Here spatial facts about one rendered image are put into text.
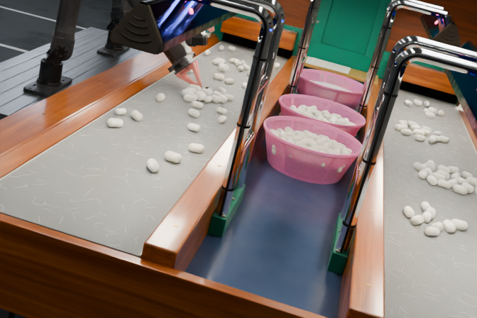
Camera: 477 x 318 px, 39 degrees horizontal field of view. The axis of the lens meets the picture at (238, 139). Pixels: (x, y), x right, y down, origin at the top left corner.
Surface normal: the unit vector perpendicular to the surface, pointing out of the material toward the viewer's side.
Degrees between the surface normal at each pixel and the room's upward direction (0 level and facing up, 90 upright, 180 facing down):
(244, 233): 0
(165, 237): 0
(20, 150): 45
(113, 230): 0
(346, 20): 90
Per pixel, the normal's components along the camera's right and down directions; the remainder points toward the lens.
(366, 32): -0.20, 0.28
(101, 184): 0.22, -0.92
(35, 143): 0.83, -0.46
